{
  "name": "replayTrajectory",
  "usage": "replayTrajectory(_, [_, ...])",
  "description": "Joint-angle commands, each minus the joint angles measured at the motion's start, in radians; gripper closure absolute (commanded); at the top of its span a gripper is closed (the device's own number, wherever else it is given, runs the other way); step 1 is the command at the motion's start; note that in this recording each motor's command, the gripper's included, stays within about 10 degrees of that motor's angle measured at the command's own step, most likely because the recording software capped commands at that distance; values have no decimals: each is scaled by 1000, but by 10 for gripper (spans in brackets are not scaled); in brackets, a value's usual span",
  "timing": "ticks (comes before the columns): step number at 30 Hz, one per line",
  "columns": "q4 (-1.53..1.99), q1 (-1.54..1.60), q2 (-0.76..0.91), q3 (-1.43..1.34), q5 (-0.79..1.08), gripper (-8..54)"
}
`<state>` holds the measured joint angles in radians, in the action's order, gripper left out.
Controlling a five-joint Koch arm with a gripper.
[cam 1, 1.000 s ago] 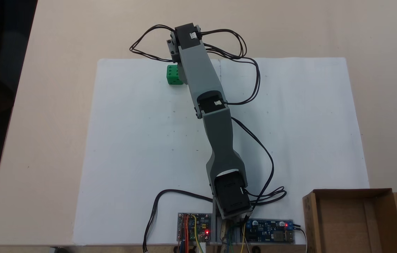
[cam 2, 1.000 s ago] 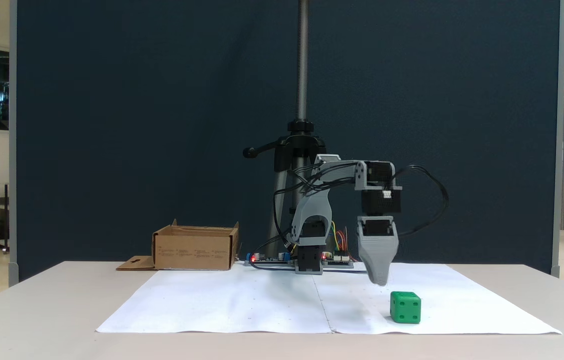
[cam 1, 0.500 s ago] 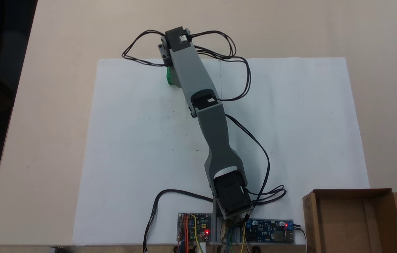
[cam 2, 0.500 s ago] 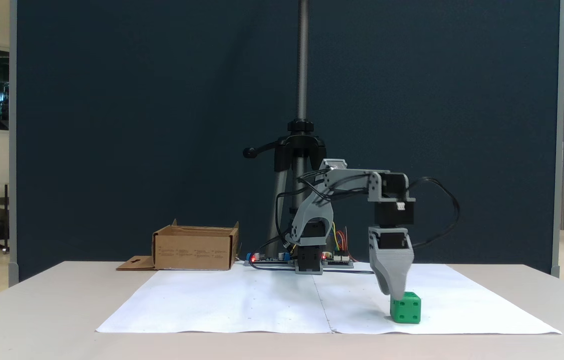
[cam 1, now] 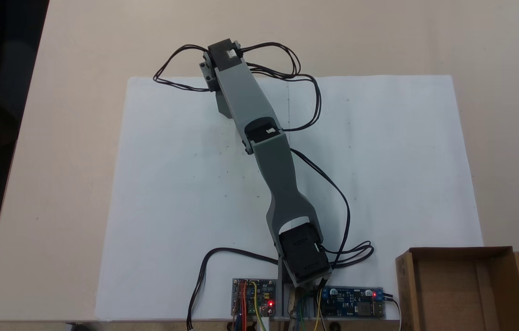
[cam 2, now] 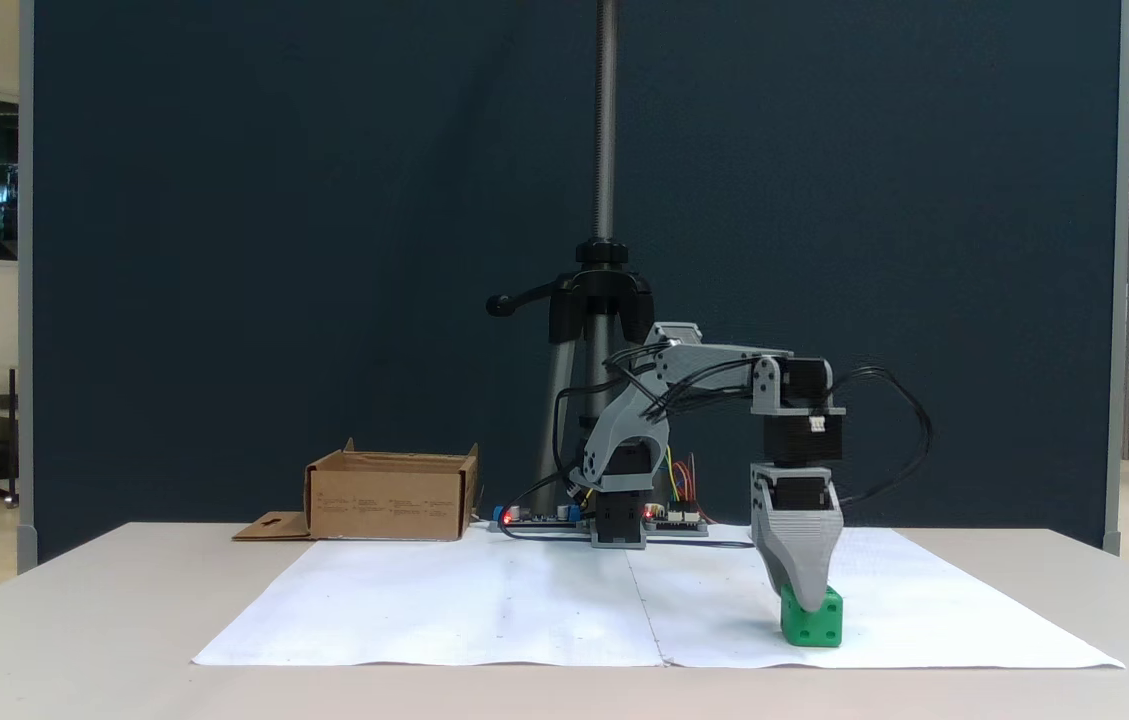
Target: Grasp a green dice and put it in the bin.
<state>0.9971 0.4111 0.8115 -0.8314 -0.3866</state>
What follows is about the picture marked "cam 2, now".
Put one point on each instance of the circuit board with blue parts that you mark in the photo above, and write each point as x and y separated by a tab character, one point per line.
534	520

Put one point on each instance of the white paper sheet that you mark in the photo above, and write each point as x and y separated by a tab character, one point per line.
924	600
444	610

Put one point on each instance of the green die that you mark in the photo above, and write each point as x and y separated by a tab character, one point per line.
824	625

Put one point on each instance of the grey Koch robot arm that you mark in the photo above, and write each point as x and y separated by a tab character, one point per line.
714	358

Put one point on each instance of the brown cardboard box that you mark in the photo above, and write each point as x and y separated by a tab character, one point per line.
389	505

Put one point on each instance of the black and grey tripod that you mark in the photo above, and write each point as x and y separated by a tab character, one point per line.
605	120

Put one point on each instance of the dark blue partition panel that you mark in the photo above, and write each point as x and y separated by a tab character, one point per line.
224	200

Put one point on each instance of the grey wide fixed gripper finger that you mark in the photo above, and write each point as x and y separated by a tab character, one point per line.
799	555

